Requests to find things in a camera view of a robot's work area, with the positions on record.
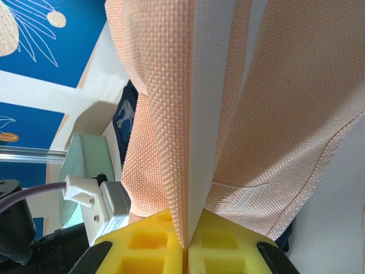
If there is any mint green lunch box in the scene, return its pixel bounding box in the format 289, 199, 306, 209
58, 132, 115, 229

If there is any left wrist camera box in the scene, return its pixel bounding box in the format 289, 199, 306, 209
98, 180, 132, 232

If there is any white left camera bracket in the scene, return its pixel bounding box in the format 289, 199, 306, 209
63, 174, 104, 247

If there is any aluminium frame post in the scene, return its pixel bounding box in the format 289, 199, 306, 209
0, 151, 68, 166

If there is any navy blue backpack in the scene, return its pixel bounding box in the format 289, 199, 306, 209
112, 79, 296, 253

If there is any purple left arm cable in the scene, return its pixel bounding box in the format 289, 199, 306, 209
0, 182, 69, 213

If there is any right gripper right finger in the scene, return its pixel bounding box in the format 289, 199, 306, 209
186, 208, 301, 274

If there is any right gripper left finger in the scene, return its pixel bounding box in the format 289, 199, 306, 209
68, 209, 188, 274

